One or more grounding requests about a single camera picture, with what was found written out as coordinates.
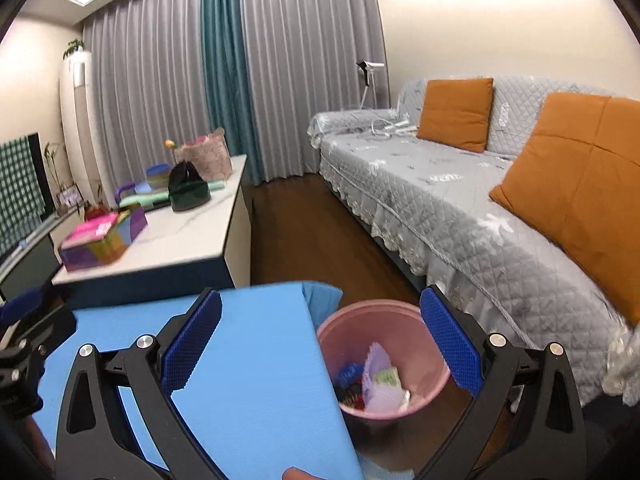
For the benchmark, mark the grey television cabinet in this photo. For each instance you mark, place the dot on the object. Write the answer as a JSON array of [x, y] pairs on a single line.
[[30, 270]]

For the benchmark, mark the grey curtain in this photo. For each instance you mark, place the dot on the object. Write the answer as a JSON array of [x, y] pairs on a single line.
[[310, 60], [145, 75]]

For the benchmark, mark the black television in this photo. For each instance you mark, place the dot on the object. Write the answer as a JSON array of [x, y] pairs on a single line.
[[42, 170]]

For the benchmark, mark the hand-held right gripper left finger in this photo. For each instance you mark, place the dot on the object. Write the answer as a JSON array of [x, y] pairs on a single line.
[[195, 340]]

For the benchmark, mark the small photo frame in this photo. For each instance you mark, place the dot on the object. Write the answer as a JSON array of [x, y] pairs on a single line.
[[67, 197]]

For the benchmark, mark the green checked cloth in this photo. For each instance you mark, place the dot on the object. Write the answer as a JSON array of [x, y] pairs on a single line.
[[17, 195]]

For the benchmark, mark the bamboo plant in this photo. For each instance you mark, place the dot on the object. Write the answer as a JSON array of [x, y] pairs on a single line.
[[54, 170]]

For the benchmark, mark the white coffee table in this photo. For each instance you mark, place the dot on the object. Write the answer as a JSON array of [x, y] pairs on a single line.
[[190, 230]]

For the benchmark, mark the pink card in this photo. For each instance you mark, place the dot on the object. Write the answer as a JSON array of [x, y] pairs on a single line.
[[92, 226]]

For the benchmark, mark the large orange cushion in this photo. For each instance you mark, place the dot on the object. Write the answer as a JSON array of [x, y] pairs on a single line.
[[580, 195]]

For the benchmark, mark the colourful tin box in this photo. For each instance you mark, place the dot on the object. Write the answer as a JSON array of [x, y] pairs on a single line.
[[105, 250]]

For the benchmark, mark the stack of coloured bowls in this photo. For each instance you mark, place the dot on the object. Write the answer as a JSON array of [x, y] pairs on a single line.
[[159, 176]]

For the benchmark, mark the dark green bowl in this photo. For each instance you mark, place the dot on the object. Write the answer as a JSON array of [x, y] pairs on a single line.
[[190, 199]]

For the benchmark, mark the blue table cover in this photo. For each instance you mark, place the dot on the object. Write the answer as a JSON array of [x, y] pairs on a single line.
[[260, 360]]

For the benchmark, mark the pink plastic bin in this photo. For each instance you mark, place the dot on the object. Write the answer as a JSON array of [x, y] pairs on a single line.
[[380, 320]]

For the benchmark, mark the black folded pouch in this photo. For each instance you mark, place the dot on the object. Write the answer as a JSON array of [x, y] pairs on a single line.
[[182, 175]]

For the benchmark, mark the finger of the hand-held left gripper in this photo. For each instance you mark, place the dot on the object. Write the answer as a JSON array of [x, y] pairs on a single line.
[[20, 307], [50, 327]]

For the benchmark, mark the white standing air conditioner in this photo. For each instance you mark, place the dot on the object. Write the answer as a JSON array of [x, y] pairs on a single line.
[[77, 120]]

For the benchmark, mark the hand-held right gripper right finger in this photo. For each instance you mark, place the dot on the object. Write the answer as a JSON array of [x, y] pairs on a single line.
[[450, 340]]

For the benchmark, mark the small orange cushion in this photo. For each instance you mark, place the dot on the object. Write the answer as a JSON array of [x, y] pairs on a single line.
[[455, 115]]

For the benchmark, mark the white floor lamp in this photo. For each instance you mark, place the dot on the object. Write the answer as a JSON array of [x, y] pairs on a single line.
[[367, 80]]

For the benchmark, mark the mint green cloth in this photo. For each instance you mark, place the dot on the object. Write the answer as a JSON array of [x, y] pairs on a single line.
[[145, 201]]

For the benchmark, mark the green potted plant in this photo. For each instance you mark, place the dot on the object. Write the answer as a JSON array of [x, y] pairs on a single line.
[[74, 49]]

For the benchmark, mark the grey quilted sofa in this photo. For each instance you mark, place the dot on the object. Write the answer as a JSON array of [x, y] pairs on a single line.
[[425, 195]]

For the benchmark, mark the teal curtain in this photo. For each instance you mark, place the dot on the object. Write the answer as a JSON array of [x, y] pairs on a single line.
[[225, 75]]

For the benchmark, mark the pink lace basket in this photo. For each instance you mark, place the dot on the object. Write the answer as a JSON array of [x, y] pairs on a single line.
[[207, 157]]

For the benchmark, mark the blue plastic wrapper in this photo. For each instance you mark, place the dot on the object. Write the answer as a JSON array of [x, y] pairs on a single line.
[[351, 375]]

